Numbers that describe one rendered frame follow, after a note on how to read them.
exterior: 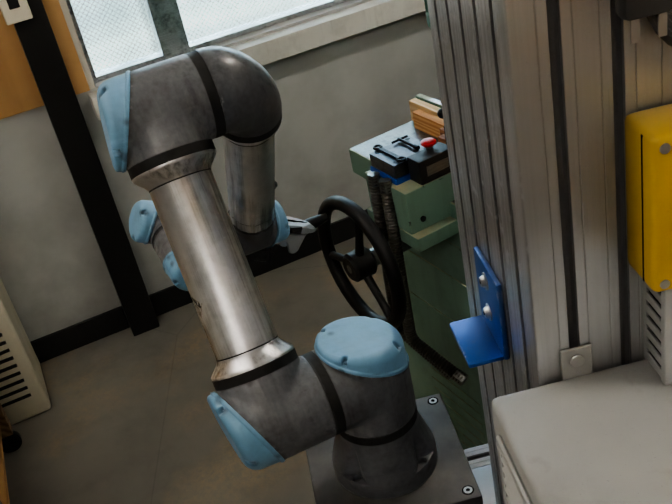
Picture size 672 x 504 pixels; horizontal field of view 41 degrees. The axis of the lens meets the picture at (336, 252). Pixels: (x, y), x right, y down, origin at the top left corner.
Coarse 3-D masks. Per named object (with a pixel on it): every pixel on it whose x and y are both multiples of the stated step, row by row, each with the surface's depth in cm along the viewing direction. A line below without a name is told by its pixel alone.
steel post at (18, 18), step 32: (0, 0) 252; (32, 0) 258; (32, 32) 262; (32, 64) 265; (64, 64) 269; (64, 96) 273; (64, 128) 277; (96, 160) 285; (96, 192) 290; (96, 224) 294; (128, 256) 304; (128, 288) 309; (128, 320) 314
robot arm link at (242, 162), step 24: (216, 48) 117; (216, 72) 114; (240, 72) 116; (264, 72) 120; (240, 96) 116; (264, 96) 119; (240, 120) 118; (264, 120) 122; (240, 144) 128; (264, 144) 129; (240, 168) 133; (264, 168) 134; (240, 192) 139; (264, 192) 140; (240, 216) 145; (264, 216) 146; (240, 240) 151; (264, 240) 152
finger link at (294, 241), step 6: (288, 222) 171; (294, 222) 172; (300, 222) 173; (306, 228) 172; (312, 228) 174; (294, 234) 172; (300, 234) 172; (306, 234) 173; (288, 240) 171; (294, 240) 172; (300, 240) 173; (288, 246) 172; (294, 246) 173; (294, 252) 173
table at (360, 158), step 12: (396, 132) 205; (408, 132) 204; (420, 132) 202; (360, 144) 203; (372, 144) 202; (384, 144) 201; (360, 156) 199; (360, 168) 201; (372, 216) 183; (456, 216) 174; (432, 228) 173; (444, 228) 173; (456, 228) 174; (408, 240) 174; (420, 240) 171; (432, 240) 172
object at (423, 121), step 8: (416, 112) 202; (424, 112) 201; (416, 120) 203; (424, 120) 200; (432, 120) 197; (440, 120) 196; (416, 128) 204; (424, 128) 201; (432, 128) 198; (440, 128) 195
